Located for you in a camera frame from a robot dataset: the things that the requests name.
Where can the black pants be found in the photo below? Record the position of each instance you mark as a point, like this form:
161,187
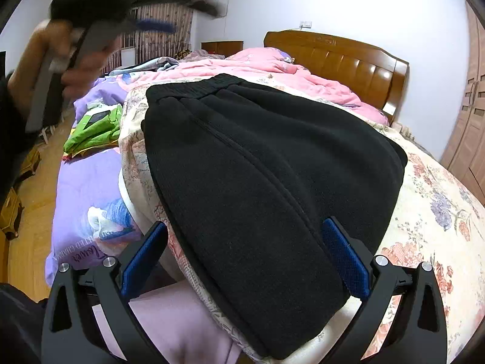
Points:
247,174

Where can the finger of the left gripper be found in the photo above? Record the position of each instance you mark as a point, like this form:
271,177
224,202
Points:
148,25
206,7

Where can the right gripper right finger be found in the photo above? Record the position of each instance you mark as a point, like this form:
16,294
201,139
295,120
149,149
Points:
418,332

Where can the light wooden wardrobe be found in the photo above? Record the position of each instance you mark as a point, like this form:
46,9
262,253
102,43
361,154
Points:
464,155

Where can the yellow wooden desk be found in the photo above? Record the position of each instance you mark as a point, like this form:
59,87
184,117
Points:
11,210

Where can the green garment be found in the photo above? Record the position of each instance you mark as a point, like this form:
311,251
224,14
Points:
98,128

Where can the pink quilt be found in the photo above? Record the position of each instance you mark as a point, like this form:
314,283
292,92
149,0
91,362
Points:
268,66

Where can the lavender bedding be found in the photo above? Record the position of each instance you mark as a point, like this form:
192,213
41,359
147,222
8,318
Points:
169,310

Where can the person's left hand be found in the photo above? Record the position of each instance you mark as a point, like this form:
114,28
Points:
55,37

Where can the patterned red curtain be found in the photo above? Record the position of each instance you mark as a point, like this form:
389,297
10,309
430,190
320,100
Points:
138,47

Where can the grey striped garment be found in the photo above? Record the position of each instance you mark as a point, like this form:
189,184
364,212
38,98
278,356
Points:
154,65

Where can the wall power socket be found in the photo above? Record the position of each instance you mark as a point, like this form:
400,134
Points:
305,25

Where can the wooden headboard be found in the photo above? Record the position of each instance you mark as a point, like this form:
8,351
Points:
376,76

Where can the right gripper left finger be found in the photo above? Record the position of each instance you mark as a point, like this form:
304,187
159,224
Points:
71,333

